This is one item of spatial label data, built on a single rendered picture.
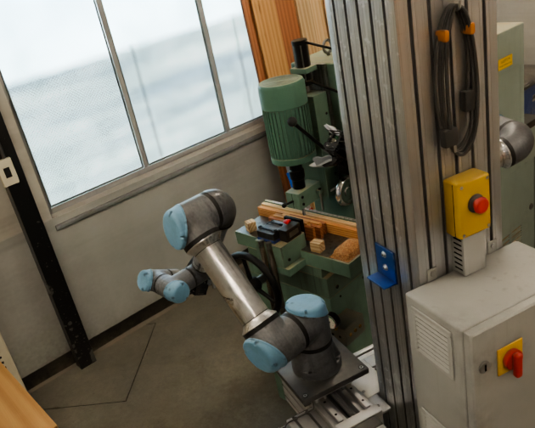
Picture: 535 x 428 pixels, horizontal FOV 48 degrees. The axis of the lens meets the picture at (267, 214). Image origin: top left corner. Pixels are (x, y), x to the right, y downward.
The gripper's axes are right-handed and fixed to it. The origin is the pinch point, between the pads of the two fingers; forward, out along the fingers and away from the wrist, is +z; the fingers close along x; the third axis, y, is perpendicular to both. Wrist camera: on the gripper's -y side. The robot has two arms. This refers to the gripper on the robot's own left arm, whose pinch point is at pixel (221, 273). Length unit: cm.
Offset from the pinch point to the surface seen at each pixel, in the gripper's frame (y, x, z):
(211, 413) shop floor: 79, -32, 38
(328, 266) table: -11.8, 32.3, 22.1
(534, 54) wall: -138, -6, 233
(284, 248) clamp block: -15.1, 19.5, 10.7
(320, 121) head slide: -63, 13, 24
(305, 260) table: -11.0, 21.2, 21.7
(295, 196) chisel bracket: -33.4, 9.1, 22.3
